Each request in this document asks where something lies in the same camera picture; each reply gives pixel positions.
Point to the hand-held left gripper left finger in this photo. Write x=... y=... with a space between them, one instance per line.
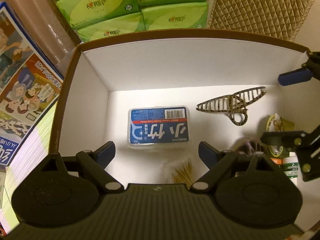
x=106 y=153

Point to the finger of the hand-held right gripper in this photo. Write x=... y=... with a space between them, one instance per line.
x=282 y=138
x=295 y=77

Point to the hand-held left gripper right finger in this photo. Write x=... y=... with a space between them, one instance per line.
x=207 y=153

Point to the bag of cotton swabs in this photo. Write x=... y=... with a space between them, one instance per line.
x=182 y=172

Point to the green balm blister card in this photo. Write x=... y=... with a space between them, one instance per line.
x=290 y=170

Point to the clear floss pick box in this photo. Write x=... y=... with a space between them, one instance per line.
x=160 y=130

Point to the striped hair claw clip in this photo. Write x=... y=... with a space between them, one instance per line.
x=233 y=100

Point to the brown cardboard storage box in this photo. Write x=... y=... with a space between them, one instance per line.
x=175 y=75

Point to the chair with quilted cover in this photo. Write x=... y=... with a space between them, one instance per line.
x=250 y=5

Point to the blue milk carton box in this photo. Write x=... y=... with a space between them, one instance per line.
x=25 y=92

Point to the pack of green tissue packets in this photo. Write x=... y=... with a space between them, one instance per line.
x=112 y=17

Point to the beige pleated curtain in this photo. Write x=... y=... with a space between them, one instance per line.
x=45 y=30

